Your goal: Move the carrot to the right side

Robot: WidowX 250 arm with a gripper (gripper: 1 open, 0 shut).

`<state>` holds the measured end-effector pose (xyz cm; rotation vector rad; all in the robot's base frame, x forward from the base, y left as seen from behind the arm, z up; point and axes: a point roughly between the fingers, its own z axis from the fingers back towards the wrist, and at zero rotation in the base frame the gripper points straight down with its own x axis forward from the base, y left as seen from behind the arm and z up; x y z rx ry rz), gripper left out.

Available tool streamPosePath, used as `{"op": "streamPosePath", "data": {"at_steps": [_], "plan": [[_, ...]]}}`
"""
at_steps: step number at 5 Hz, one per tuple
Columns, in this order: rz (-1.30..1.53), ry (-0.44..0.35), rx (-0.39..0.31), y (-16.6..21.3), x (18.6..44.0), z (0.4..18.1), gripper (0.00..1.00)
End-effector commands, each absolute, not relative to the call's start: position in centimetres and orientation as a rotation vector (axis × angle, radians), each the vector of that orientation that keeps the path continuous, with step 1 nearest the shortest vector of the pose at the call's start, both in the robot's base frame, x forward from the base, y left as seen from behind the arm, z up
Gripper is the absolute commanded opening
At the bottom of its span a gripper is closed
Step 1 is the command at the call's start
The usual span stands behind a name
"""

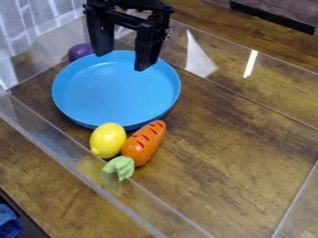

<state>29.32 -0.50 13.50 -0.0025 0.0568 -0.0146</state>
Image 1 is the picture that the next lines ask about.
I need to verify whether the clear acrylic barrier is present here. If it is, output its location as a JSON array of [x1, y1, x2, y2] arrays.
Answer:
[[0, 20, 318, 238]]

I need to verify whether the blue object at corner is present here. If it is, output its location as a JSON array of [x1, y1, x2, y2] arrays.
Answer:
[[0, 204, 22, 238]]

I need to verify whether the purple toy eggplant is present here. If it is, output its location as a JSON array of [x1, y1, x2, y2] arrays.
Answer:
[[66, 43, 93, 61]]

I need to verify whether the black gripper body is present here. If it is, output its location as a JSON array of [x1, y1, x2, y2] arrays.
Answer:
[[82, 0, 173, 32]]

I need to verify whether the orange toy carrot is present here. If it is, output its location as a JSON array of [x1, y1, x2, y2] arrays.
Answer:
[[101, 120, 167, 181]]

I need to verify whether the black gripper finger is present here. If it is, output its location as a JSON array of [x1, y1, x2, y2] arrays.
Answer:
[[133, 13, 169, 72], [86, 11, 114, 57]]

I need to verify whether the blue plastic plate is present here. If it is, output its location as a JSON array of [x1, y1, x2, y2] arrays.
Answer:
[[50, 50, 181, 130]]

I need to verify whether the yellow toy lemon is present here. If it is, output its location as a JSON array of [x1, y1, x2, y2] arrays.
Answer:
[[89, 123, 126, 159]]

